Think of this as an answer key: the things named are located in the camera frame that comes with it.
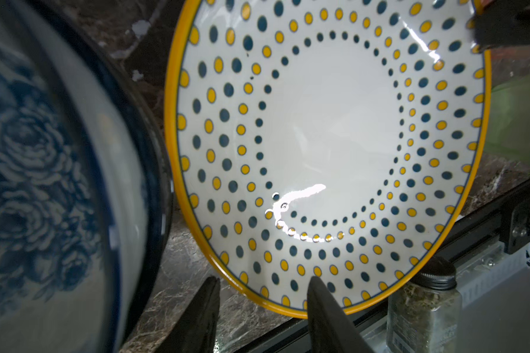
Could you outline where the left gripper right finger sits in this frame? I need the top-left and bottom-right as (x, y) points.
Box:
(307, 277), (374, 353)

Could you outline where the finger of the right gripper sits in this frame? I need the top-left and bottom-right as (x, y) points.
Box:
(473, 0), (530, 51)

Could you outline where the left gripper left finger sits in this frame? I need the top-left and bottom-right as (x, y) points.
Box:
(155, 277), (220, 352)

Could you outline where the yellow rim dotted plate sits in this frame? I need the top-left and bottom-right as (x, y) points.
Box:
(164, 1), (492, 319)

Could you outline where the pink glass cup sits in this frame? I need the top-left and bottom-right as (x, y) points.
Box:
(490, 46), (530, 75)

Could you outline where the herb spice jar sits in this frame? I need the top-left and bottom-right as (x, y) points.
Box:
(386, 257), (462, 352)

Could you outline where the green glass cup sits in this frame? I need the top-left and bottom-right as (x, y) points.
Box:
(484, 75), (530, 164)

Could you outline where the blue floral ceramic bowl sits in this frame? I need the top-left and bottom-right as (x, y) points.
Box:
(0, 1), (172, 352)

